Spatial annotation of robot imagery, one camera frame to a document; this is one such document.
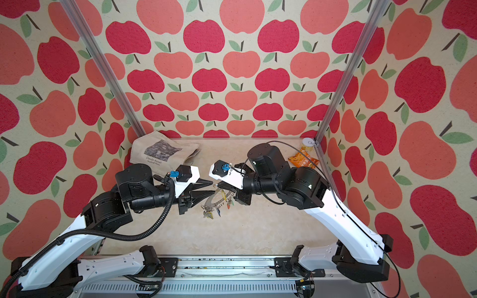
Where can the left aluminium corner post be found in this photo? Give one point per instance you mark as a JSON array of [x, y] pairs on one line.
[[81, 26]]

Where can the orange snack bag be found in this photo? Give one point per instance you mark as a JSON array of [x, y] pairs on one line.
[[303, 159]]

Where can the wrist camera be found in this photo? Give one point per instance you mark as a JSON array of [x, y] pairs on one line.
[[184, 176], [224, 172]]

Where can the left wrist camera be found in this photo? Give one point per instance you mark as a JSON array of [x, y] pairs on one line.
[[184, 176]]

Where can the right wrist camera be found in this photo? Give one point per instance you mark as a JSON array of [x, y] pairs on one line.
[[224, 172]]

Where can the printed canvas tote bag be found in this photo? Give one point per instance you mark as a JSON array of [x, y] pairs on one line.
[[161, 153]]

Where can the small yellow white can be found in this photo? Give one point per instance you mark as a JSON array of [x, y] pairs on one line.
[[308, 144]]

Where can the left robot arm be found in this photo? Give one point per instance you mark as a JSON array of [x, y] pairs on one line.
[[56, 271]]

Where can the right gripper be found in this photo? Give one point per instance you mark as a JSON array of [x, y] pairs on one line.
[[240, 197]]

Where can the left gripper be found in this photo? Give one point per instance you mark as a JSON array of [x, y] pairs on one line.
[[193, 197]]

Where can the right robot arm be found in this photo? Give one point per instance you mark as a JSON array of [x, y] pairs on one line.
[[359, 253]]

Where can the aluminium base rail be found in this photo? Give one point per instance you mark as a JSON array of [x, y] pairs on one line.
[[226, 276]]

